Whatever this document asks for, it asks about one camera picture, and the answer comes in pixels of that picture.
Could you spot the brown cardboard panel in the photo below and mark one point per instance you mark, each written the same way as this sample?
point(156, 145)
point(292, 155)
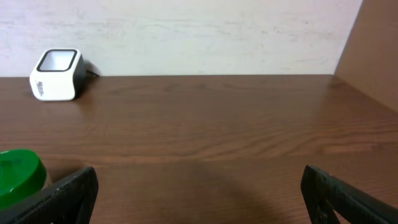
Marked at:
point(369, 59)

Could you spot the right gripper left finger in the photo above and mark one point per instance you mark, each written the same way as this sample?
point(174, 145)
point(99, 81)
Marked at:
point(69, 200)

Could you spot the green-lidded jar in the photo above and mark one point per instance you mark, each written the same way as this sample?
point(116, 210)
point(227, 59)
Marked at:
point(22, 175)

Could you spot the white barcode scanner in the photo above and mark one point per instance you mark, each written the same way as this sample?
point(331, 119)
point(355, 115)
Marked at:
point(59, 75)

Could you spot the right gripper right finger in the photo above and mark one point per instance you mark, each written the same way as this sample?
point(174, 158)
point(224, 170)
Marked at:
point(326, 195)

